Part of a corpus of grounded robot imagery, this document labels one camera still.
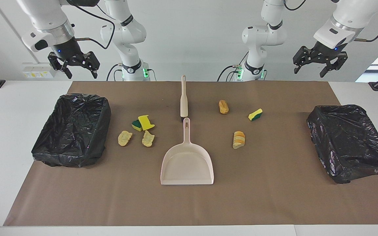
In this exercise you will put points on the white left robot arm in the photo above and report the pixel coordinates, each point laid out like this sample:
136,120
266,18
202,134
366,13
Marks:
261,36

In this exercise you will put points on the beige hand brush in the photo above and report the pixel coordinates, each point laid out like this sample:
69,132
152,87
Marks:
183,98

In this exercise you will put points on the brown paper table mat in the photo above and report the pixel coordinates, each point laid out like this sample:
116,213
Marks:
189,203

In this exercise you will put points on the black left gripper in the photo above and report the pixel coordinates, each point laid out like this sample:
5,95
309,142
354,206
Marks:
323,52

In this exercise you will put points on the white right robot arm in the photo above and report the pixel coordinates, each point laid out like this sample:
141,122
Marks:
126,32

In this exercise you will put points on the sliced bread loaf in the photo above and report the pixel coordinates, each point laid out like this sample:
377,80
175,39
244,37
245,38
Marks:
239,140

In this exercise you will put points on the bin lined with black bag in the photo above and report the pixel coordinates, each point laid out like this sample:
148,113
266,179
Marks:
71,131
349,141

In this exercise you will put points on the small yellow green sponge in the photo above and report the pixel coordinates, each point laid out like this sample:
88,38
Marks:
256,114

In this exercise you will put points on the pink plastic dustpan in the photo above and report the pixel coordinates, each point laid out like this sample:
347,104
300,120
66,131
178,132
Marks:
187,164

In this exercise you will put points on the white wall socket box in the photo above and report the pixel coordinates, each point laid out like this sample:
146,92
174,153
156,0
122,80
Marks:
39,70

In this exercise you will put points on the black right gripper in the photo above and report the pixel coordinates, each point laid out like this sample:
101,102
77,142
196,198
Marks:
71,52

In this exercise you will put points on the brown bread roll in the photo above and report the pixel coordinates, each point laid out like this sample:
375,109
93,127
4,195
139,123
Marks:
223,107

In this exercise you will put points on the dark green backed sponge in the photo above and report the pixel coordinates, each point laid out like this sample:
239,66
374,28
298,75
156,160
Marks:
136,125

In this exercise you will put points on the pale yellow food piece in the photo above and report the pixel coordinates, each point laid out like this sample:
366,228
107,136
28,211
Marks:
148,138
125,138

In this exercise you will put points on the yellow notched sponge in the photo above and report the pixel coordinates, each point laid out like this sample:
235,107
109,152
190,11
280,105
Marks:
146,123

